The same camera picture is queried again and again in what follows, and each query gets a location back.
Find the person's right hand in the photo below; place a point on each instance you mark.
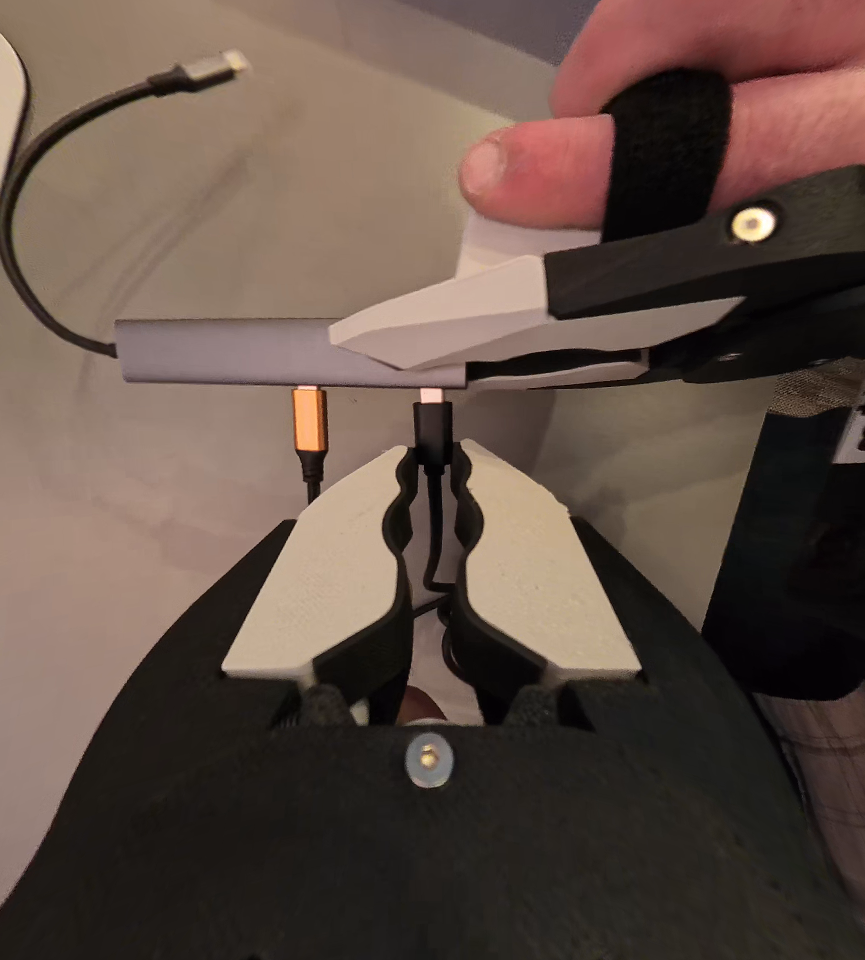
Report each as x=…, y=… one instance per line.
x=777, y=75

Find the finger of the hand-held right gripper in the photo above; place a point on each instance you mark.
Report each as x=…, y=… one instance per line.
x=567, y=375
x=477, y=315

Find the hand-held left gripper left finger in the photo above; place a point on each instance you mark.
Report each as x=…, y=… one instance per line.
x=327, y=592

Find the person's plaid shirt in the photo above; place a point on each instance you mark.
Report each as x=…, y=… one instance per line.
x=852, y=787

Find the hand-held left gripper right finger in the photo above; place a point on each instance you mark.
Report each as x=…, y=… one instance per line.
x=545, y=592

